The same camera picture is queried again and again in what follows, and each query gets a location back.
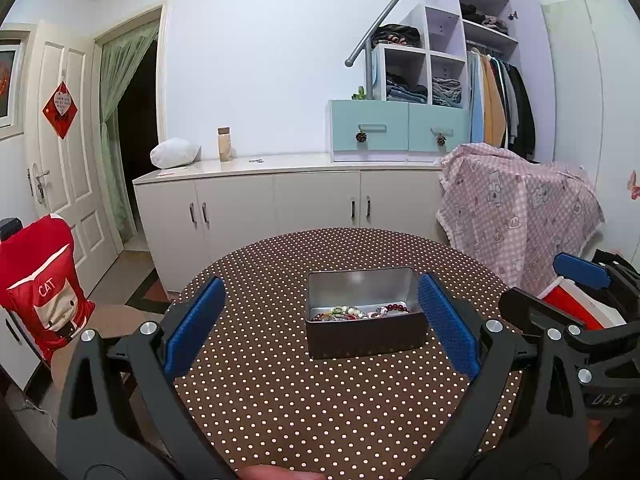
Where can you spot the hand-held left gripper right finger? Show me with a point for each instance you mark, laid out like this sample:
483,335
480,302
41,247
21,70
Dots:
447,330

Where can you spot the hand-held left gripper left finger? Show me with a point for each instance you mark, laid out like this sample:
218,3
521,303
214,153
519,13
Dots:
197,325

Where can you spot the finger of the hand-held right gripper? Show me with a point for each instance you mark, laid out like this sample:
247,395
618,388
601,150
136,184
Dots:
530,310
580,267

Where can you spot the rectangular metal tin box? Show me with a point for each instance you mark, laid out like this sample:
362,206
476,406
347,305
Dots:
360,340

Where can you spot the red and white cloth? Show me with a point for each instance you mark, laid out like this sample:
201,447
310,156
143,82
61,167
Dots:
565,300

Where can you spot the brown round chair seat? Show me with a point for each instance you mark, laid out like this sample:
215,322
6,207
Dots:
120,317

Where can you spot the pink printed blanket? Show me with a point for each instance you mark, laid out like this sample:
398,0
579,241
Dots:
510,210

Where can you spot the brown polka dot tablecloth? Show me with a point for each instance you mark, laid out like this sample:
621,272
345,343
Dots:
280,410

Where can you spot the white sideboard cabinet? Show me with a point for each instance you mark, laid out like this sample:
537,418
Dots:
240,210

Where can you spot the white bag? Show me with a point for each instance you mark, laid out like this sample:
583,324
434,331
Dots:
175,154

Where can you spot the beige bottle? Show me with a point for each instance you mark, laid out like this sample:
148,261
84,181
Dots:
224,146

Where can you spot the row of hanging clothes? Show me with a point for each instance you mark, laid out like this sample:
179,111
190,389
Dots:
492,105

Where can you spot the white panel door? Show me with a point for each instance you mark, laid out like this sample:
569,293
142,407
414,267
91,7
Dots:
80,170

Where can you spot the black box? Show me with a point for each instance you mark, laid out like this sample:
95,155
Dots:
10,227

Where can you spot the white open wardrobe shelf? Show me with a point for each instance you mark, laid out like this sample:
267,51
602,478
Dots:
532,60

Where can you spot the grey folded clothes pile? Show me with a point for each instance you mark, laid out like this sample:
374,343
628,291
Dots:
447,92

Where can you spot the teal drawer unit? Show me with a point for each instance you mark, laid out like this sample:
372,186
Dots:
345,130

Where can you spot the blue jeans pile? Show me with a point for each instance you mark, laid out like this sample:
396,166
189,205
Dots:
406,91

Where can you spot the small green plant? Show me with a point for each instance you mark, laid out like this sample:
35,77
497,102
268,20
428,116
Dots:
359,94

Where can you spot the green curtain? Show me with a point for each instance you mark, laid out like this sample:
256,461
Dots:
112,85

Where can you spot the red diamond door decoration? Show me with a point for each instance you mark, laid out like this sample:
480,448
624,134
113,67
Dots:
61,110

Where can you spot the dark clothes on shelf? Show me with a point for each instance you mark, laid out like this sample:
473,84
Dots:
485,17

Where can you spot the dark folded clothes pile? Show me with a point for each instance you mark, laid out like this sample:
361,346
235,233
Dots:
397,35

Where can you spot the grey metal handrail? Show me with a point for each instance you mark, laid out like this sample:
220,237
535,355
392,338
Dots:
391,10

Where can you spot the butterfly wall sticker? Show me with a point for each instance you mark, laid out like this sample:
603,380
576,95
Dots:
634,185

